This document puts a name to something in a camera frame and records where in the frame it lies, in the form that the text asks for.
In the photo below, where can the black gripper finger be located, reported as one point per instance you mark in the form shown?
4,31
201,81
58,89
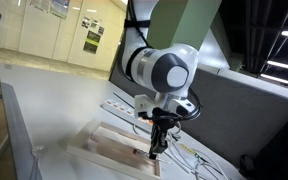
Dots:
164,141
154,146

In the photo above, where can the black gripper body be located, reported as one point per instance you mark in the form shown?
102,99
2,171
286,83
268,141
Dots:
164,121

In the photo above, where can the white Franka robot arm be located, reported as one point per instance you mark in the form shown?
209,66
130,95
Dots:
160,70

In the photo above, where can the wooden tray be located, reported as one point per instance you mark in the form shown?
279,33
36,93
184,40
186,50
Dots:
110,146

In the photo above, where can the white power strip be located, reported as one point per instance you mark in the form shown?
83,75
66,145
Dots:
120,108

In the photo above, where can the gray partition panel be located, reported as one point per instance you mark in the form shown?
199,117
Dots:
244,113

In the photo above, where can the green and black poster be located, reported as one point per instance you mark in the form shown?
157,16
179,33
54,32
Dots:
92,41

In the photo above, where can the clear plastic spoon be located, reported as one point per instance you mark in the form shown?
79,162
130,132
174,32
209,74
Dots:
38,151

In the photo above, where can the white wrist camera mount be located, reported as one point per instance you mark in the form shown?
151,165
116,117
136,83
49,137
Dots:
143,105

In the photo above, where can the small wall notice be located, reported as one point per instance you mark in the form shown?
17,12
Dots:
85,22

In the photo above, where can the large wall poster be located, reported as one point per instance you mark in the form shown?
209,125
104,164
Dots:
59,7

